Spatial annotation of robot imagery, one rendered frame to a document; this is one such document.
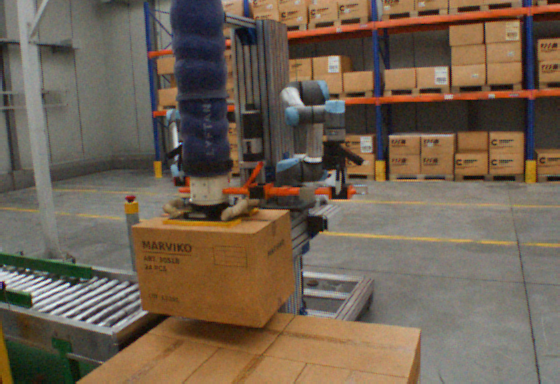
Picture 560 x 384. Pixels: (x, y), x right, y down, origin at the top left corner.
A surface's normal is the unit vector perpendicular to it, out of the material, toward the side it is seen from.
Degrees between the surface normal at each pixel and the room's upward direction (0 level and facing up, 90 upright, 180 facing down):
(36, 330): 90
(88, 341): 90
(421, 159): 89
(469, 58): 91
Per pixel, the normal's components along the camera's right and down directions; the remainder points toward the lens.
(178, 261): -0.36, 0.14
